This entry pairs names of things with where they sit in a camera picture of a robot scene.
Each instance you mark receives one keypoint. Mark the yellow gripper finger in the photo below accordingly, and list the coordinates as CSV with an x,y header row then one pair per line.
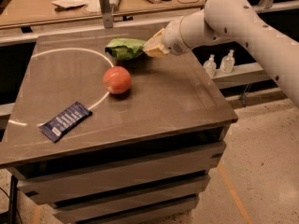
x,y
159,33
155,48

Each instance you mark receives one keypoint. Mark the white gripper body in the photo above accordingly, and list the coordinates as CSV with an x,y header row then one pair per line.
x,y
173,37

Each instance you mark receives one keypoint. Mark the green rice chip bag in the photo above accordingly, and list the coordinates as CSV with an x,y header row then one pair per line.
x,y
124,49

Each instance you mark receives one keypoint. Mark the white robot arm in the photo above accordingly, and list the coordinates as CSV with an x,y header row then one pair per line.
x,y
222,21

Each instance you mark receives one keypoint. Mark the red apple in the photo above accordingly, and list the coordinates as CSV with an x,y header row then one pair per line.
x,y
117,80

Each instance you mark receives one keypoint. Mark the clear sanitizer bottle left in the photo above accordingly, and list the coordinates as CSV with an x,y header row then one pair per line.
x,y
210,66

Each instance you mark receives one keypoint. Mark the clear sanitizer bottle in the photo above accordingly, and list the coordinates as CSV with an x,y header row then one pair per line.
x,y
210,66
228,62

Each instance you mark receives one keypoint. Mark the clear sanitizer bottle right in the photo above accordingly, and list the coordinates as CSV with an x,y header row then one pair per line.
x,y
228,62

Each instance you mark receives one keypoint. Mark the white paper sheet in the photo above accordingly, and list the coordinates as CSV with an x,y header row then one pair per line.
x,y
91,6

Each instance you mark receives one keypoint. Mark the blue snack bar wrapper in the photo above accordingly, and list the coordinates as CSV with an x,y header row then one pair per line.
x,y
65,121

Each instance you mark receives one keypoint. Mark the grey drawer cabinet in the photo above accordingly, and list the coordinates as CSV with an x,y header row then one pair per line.
x,y
127,184

